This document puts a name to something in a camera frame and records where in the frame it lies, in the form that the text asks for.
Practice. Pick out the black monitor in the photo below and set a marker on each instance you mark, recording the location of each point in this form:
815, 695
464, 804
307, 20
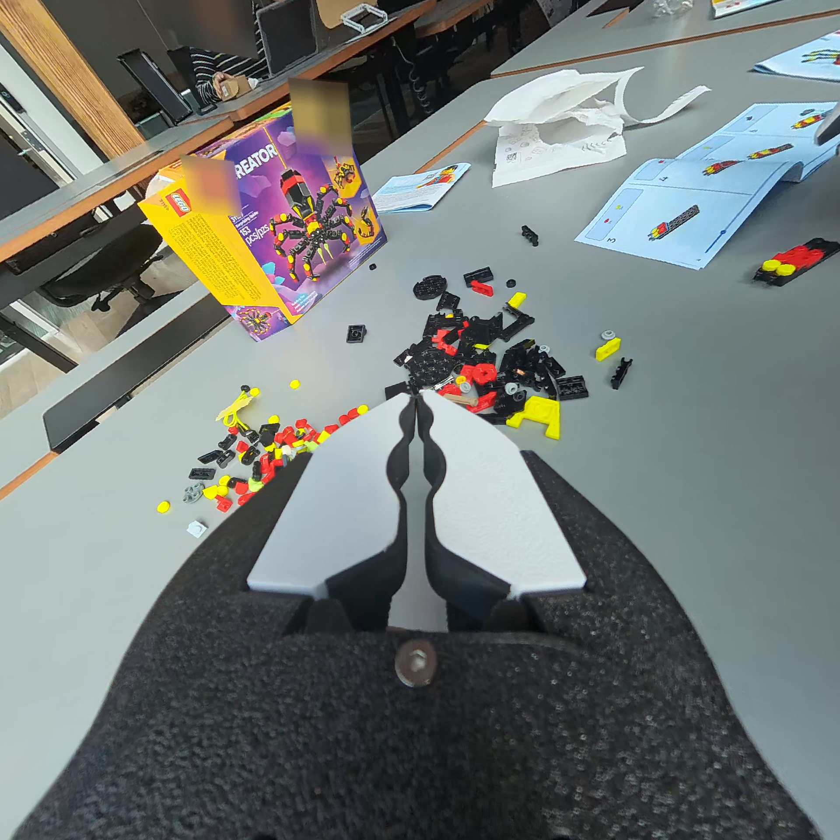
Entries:
154, 85
285, 33

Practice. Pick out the wooden pillar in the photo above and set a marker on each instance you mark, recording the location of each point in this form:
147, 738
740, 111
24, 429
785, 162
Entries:
65, 72

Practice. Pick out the pile of black toy bricks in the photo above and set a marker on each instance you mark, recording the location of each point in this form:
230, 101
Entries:
426, 358

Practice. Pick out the partly built red black brick model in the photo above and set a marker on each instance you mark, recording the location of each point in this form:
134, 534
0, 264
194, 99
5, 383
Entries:
797, 259

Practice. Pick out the black clip brick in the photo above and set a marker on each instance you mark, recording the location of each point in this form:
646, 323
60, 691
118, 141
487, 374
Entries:
621, 374

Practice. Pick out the neighbouring grey desk wooden edge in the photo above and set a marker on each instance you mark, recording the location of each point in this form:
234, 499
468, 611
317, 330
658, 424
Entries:
79, 190

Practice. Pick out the yellow wedge plate brick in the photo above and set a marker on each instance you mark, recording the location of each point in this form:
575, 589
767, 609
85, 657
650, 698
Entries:
541, 413

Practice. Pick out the pile of small red yellow bricks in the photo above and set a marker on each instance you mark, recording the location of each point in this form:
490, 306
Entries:
269, 459

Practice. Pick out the white plastic frame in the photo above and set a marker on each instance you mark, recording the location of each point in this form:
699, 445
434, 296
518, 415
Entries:
361, 18

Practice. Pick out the small blue leaflet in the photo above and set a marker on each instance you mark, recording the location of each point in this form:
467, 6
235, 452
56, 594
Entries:
420, 187

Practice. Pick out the small white tile brick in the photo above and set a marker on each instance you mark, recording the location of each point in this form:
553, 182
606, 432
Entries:
196, 529

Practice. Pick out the black square plate brick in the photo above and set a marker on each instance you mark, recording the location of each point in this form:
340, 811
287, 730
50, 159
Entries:
356, 333

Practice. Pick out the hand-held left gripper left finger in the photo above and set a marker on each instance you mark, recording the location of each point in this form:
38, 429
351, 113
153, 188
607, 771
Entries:
328, 512

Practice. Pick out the black office chair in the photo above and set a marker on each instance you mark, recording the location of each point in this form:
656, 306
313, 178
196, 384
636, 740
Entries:
98, 269

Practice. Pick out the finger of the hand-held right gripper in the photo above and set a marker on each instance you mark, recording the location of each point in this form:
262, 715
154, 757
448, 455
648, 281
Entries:
830, 124

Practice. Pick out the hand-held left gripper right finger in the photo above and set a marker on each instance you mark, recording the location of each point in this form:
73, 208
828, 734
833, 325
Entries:
499, 518

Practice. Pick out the purple yellow toy brick box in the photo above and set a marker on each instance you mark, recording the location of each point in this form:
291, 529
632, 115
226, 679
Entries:
308, 216

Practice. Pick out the white paper bag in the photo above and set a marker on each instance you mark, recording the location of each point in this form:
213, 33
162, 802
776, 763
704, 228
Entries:
558, 105

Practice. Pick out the open blue instruction booklet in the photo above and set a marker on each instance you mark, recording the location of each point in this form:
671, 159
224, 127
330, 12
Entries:
689, 197

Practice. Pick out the yellow brick with grey stud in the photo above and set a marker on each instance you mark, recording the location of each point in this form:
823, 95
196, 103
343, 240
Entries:
607, 350

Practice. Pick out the small black connector brick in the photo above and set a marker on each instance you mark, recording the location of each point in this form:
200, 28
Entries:
530, 235

